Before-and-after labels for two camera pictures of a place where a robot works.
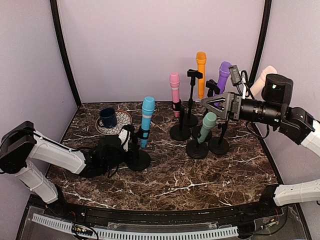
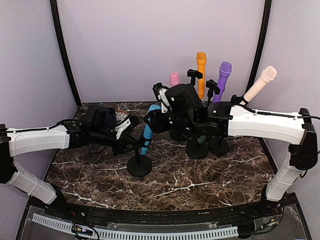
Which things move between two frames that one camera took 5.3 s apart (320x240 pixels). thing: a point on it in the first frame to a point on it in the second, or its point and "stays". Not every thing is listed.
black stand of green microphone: (196, 150) stays
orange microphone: (201, 58) stays
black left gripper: (133, 151) to (124, 141)
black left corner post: (53, 4) stays
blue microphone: (148, 104) to (148, 132)
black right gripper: (234, 107) to (155, 123)
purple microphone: (224, 73) stays
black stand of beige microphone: (219, 145) stays
